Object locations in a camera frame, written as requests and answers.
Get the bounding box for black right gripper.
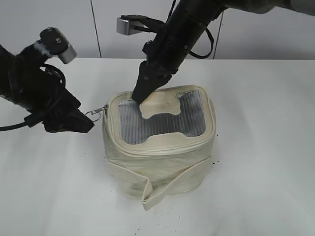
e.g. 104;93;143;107
131;32;197;103

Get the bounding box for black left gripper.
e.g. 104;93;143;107
24;86;94;133

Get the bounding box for silver zipper pull ring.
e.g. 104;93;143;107
85;105;109;122

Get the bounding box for cream zippered bag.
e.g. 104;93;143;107
102;85;216;210

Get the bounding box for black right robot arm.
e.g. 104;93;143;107
123;0;315;104

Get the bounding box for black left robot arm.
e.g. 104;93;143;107
0;46;94;133

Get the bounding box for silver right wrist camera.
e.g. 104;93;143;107
116;15;165;36

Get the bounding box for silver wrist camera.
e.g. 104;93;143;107
116;15;165;36
34;27;77;64

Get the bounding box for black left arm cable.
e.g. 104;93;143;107
0;63;67;131

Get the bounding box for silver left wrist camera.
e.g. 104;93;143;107
34;27;77;64

